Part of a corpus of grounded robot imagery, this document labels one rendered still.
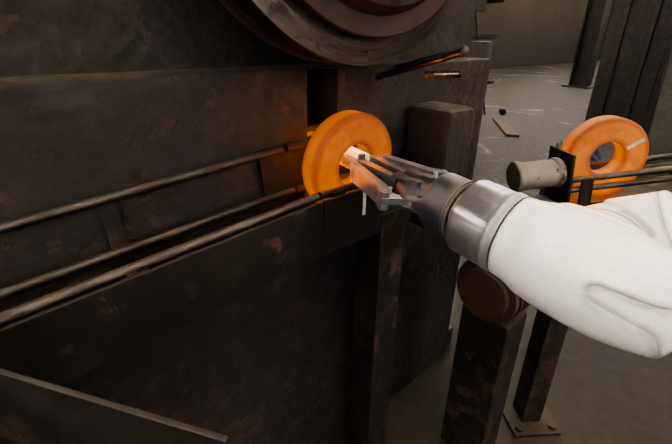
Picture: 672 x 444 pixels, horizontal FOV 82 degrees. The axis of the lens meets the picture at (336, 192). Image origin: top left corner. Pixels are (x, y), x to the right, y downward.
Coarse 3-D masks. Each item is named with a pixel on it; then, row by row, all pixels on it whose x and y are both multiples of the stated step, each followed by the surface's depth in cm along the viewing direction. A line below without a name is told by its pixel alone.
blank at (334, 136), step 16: (352, 112) 56; (320, 128) 54; (336, 128) 53; (352, 128) 55; (368, 128) 57; (384, 128) 59; (320, 144) 53; (336, 144) 54; (352, 144) 56; (368, 144) 58; (384, 144) 60; (304, 160) 55; (320, 160) 53; (336, 160) 55; (304, 176) 56; (320, 176) 54; (336, 176) 56
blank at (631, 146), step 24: (600, 120) 72; (624, 120) 71; (576, 144) 73; (600, 144) 73; (624, 144) 73; (648, 144) 73; (576, 168) 74; (600, 168) 78; (624, 168) 75; (600, 192) 77
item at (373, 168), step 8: (360, 160) 54; (368, 168) 53; (376, 168) 52; (384, 168) 52; (384, 176) 51; (392, 176) 50; (400, 176) 49; (408, 176) 49; (392, 184) 50; (408, 184) 48; (416, 184) 47
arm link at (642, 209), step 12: (660, 192) 42; (600, 204) 45; (612, 204) 43; (624, 204) 42; (636, 204) 42; (648, 204) 41; (660, 204) 41; (624, 216) 40; (636, 216) 41; (648, 216) 40; (660, 216) 40; (648, 228) 40; (660, 228) 40; (660, 240) 39
